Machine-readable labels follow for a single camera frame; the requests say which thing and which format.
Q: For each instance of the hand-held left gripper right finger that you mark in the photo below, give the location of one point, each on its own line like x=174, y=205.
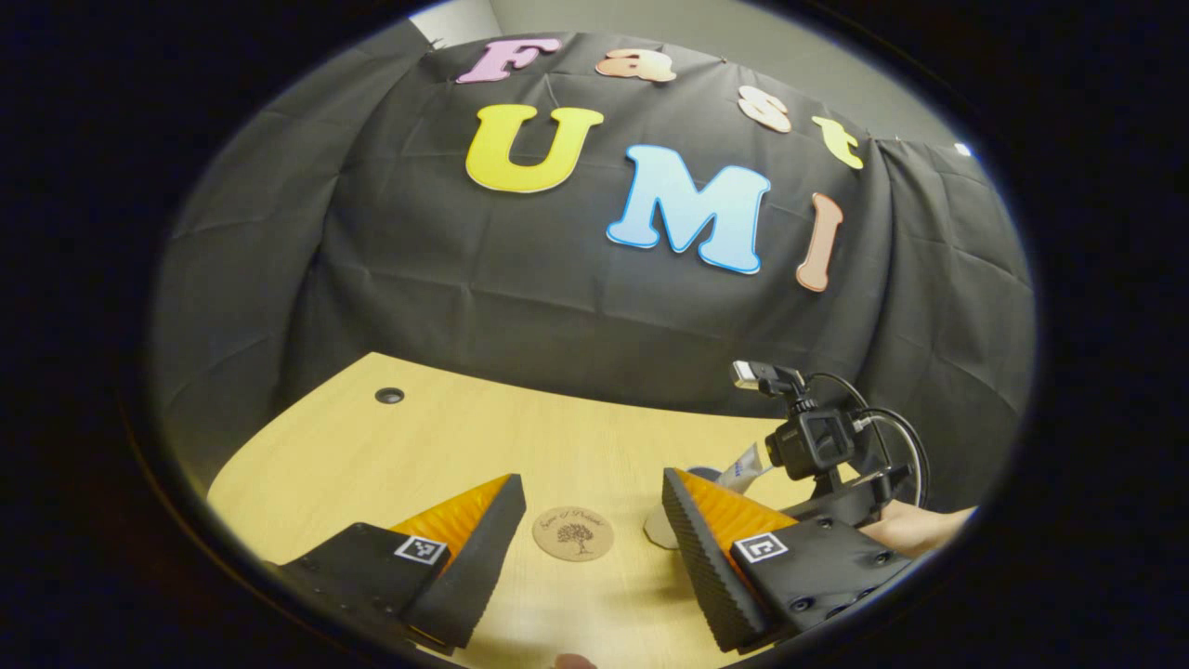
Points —
x=706, y=567

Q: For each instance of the black backdrop cloth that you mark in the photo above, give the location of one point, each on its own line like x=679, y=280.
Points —
x=372, y=279

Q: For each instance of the white toothpaste tube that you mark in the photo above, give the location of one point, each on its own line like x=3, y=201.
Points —
x=743, y=465

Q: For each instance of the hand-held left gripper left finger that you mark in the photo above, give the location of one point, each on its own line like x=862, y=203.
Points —
x=474, y=576

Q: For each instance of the light wooden desktop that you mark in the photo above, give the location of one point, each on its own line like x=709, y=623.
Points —
x=418, y=437

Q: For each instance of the round wooden coaster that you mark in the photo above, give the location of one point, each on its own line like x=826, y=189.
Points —
x=573, y=533

